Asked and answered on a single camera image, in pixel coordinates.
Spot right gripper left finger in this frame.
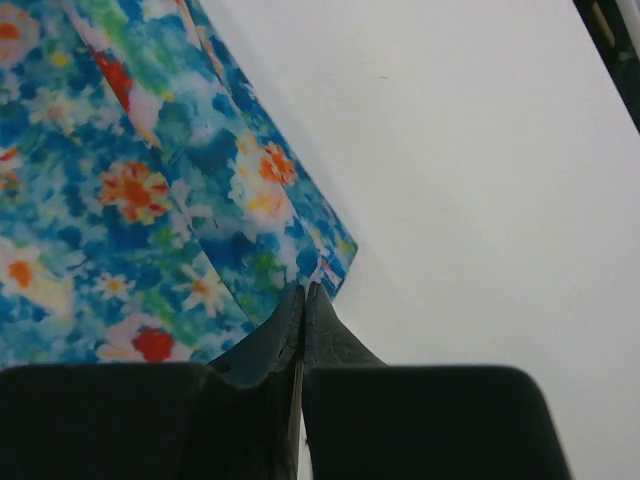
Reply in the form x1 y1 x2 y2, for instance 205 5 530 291
1 287 305 479

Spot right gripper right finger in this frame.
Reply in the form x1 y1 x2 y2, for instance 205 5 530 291
302 283 571 479

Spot blue floral skirt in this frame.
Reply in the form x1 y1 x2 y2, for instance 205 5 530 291
1 1 357 367

